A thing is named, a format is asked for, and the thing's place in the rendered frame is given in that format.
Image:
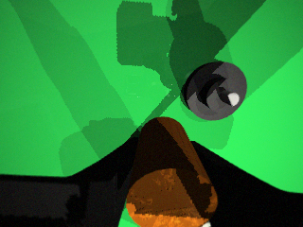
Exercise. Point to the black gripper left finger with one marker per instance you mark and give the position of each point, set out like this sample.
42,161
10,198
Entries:
93,197

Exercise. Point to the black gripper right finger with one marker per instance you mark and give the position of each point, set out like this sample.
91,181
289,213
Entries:
245,200

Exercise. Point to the orange knob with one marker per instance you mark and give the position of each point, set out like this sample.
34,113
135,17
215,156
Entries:
169,186

